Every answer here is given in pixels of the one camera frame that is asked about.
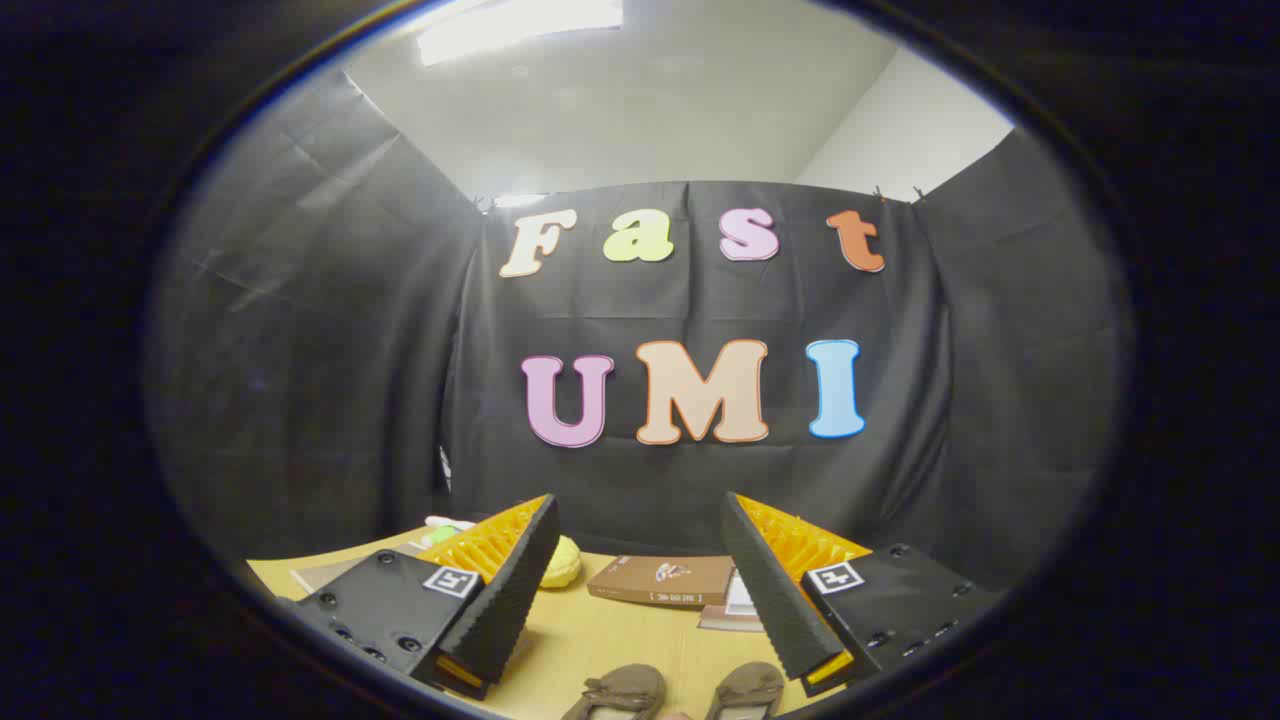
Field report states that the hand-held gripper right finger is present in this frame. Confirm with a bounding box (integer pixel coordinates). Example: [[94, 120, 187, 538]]
[[722, 491, 1001, 698]]

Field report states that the yellow round plush toy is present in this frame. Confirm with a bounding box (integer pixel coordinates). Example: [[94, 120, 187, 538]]
[[540, 535, 583, 589]]

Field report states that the ceiling light panel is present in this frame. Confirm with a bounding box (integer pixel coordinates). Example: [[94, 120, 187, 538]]
[[415, 0, 626, 67]]

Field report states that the brown fuzzy shoe with bow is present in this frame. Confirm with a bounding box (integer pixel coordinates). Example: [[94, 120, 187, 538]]
[[705, 661, 786, 720], [562, 664, 666, 720]]

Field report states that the pinkish book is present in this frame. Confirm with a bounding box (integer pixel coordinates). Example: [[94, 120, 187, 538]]
[[697, 604, 766, 634]]

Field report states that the brown book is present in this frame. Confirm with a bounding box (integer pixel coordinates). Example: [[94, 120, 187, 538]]
[[587, 555, 738, 608]]

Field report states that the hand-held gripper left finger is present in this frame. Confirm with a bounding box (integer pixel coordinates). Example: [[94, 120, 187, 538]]
[[283, 493, 561, 701]]

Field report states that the black backdrop cloth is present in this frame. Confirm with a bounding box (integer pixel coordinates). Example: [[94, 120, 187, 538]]
[[150, 70, 1121, 591]]

